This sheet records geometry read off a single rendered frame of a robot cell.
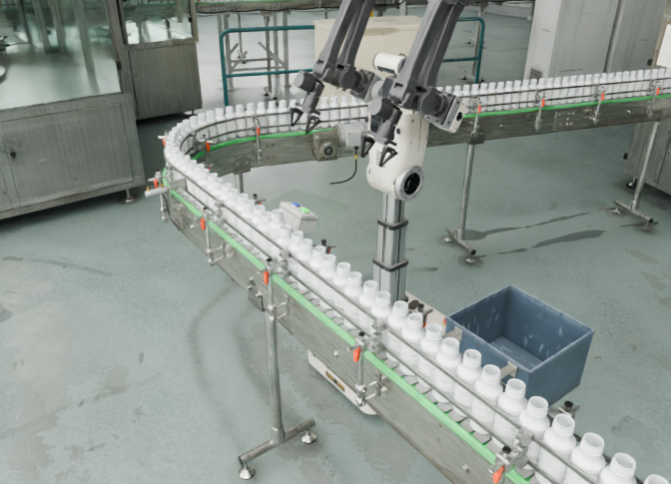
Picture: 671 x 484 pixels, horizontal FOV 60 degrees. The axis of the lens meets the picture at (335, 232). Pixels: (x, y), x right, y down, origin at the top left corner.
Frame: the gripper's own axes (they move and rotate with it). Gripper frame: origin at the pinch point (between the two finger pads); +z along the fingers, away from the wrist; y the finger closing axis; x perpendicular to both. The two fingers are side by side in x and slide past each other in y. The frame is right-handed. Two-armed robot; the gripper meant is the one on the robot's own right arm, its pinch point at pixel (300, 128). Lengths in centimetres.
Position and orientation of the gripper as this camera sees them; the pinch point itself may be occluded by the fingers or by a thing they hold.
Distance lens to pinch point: 239.5
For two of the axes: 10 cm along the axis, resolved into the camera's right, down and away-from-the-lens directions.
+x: 6.5, 1.4, 7.5
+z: -4.0, 9.0, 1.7
